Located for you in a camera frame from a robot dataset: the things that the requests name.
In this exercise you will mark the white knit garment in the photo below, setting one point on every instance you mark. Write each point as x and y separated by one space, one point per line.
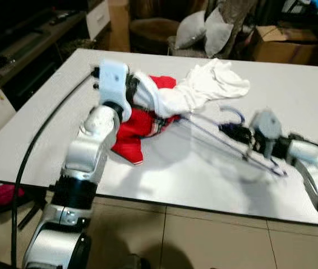
203 84

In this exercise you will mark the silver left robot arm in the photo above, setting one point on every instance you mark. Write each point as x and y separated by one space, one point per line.
88 145

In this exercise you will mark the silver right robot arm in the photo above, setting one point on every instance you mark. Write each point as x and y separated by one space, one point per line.
310 157

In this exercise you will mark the red plaid-lined jacket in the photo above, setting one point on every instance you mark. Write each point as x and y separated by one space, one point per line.
130 134

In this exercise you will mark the dark brown round basket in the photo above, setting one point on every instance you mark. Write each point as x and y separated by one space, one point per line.
147 36

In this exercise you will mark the grey-white table black legs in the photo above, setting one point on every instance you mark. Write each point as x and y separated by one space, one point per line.
282 89

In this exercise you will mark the tan upright panel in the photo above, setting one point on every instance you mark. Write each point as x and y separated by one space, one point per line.
118 25

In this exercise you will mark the brown cardboard box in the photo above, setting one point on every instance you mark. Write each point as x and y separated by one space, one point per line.
287 47

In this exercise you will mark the dark wooden tv bench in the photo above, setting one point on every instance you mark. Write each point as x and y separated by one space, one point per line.
30 50

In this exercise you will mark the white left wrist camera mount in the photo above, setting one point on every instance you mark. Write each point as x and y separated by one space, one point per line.
114 78

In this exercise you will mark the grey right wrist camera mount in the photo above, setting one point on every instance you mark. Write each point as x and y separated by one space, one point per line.
266 126

